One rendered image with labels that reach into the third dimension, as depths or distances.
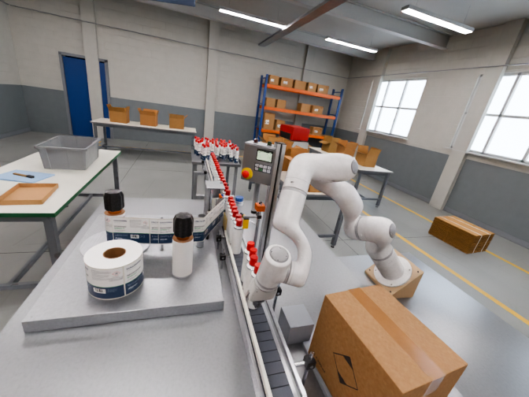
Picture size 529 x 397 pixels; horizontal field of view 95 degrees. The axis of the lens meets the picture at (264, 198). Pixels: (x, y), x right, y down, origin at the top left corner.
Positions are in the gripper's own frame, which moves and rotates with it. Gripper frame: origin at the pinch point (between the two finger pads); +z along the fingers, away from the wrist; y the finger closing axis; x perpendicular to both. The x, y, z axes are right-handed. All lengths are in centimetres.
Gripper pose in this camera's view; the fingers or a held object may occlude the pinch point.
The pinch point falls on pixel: (257, 302)
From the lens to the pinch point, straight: 102.6
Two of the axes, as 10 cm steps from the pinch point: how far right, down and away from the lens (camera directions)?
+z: -2.3, 7.4, 6.4
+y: -9.5, -0.3, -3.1
